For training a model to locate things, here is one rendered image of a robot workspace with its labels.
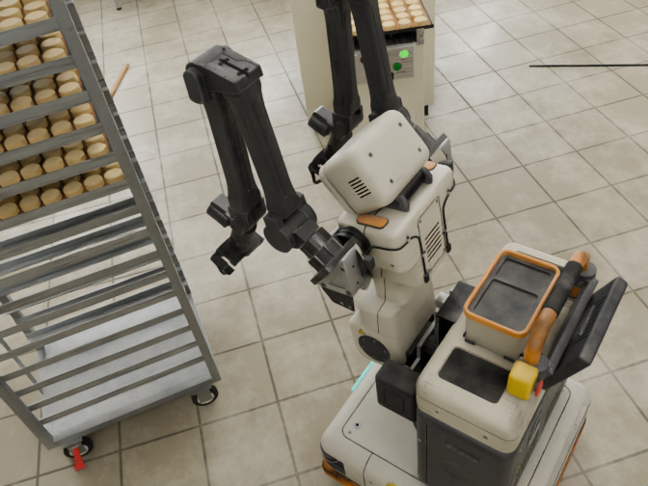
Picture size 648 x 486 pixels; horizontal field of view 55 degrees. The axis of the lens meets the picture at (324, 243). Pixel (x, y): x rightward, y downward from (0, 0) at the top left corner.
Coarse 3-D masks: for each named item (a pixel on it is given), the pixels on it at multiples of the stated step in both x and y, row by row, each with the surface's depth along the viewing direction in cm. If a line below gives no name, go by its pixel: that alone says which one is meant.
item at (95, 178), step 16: (80, 176) 171; (96, 176) 168; (112, 176) 167; (32, 192) 167; (48, 192) 165; (64, 192) 165; (80, 192) 166; (0, 208) 162; (16, 208) 163; (32, 208) 163
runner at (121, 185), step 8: (112, 184) 164; (120, 184) 164; (88, 192) 162; (96, 192) 163; (104, 192) 164; (112, 192) 165; (64, 200) 161; (72, 200) 162; (80, 200) 163; (88, 200) 164; (40, 208) 160; (48, 208) 161; (56, 208) 162; (64, 208) 163; (16, 216) 159; (24, 216) 160; (32, 216) 160; (40, 216) 161; (0, 224) 158; (8, 224) 159; (16, 224) 160
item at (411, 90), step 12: (396, 36) 251; (408, 36) 250; (420, 48) 249; (420, 60) 252; (420, 72) 256; (396, 84) 259; (408, 84) 260; (420, 84) 260; (360, 96) 262; (408, 96) 264; (420, 96) 264; (408, 108) 268; (420, 108) 268; (420, 120) 273
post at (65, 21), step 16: (48, 0) 128; (64, 0) 130; (64, 16) 131; (64, 32) 133; (80, 48) 136; (80, 64) 138; (96, 80) 142; (96, 96) 144; (96, 112) 146; (112, 128) 151; (112, 144) 153; (128, 160) 158; (128, 176) 161; (144, 192) 168; (144, 208) 169; (160, 240) 178; (160, 256) 181; (176, 272) 188; (176, 288) 192; (192, 320) 203; (208, 352) 216; (208, 368) 222
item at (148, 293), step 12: (156, 288) 249; (168, 288) 250; (120, 300) 245; (132, 300) 248; (144, 300) 247; (84, 312) 242; (96, 312) 244; (108, 312) 244; (60, 324) 241; (72, 324) 242; (36, 336) 240
